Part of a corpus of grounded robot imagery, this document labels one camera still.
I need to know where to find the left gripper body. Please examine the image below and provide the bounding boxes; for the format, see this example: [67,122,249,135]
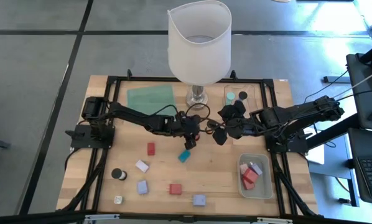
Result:
[171,110,203,151]

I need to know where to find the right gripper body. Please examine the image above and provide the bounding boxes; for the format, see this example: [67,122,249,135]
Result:
[225,116,259,141]

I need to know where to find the teal wall charger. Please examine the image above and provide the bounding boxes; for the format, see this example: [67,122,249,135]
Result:
[177,149,192,164]

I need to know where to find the lavender wall charger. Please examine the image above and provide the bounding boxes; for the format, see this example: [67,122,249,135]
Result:
[136,180,149,196]
[192,194,207,207]
[249,162,264,177]

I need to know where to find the white wall charger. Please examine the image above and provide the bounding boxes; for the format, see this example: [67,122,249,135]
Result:
[135,159,150,174]

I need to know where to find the white sand hourglass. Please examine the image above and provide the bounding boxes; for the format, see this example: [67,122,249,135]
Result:
[111,167,128,182]

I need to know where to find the clear plastic bin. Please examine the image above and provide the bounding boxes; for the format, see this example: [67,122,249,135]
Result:
[223,83,263,113]

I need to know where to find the green flat mat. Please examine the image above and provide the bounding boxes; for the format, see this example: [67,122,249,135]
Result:
[126,84,177,119]

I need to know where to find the table lamp white shade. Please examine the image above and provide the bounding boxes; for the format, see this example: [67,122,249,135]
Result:
[167,0,233,110]

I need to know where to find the grey plastic bin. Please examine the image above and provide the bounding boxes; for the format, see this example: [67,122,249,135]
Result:
[237,152,274,200]

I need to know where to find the white paper sheet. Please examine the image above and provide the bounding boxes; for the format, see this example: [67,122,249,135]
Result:
[305,144,326,166]

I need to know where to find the black desk top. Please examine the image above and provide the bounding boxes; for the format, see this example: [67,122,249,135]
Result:
[345,52,372,131]

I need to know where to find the black crossbar silver brackets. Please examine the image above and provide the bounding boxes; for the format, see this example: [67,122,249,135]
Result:
[0,210,372,224]

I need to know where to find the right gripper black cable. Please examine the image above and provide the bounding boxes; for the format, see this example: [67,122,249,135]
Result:
[205,119,221,135]

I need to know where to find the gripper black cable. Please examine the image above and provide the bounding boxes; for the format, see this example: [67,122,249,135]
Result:
[205,119,221,135]
[154,103,212,124]

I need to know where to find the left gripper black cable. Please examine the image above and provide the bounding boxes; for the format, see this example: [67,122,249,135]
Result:
[154,103,212,124]

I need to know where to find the black aluminium table frame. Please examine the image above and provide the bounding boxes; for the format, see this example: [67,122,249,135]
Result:
[57,68,325,218]

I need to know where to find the grey desk base frame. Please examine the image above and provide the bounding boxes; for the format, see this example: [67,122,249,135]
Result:
[309,146,361,208]

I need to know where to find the grey floor bracket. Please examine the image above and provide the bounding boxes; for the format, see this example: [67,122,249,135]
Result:
[322,75,352,84]

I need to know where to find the white cable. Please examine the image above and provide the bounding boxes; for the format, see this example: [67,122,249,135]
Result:
[332,66,372,100]

